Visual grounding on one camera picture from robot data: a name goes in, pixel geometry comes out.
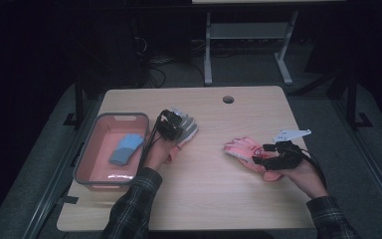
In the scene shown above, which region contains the grey metal floor rail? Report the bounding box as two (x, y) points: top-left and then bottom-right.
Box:
(21, 99), (101, 239)
(330, 98), (382, 230)

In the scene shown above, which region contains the pink basin with grey rim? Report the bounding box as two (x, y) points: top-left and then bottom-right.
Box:
(73, 112), (150, 192)

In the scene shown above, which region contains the pink glove with grey palm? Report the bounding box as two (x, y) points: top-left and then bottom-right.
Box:
(164, 106), (199, 164)

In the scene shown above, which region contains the right hand-held gripper black cable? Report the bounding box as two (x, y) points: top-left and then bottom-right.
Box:
(297, 147), (328, 191)

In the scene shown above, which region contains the person's right hand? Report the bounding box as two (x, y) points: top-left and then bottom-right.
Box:
(277, 157), (329, 200)

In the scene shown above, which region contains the pink printed ski glove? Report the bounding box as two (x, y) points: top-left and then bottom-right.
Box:
(224, 135), (284, 183)

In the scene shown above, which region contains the person's left hand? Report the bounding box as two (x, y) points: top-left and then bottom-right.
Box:
(143, 130), (180, 172)

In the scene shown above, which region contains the white metal table frame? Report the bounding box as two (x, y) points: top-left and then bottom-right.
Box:
(203, 9), (299, 87)

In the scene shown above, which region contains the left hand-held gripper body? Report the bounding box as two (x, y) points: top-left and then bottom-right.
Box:
(155, 117), (182, 141)

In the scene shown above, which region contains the tangle of floor cables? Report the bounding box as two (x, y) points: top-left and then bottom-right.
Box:
(132, 35), (207, 90)

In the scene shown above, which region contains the black metal stand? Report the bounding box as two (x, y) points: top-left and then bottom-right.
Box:
(344, 70), (374, 131)
(63, 74), (86, 127)

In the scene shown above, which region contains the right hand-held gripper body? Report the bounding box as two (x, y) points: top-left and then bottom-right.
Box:
(267, 128), (312, 171)

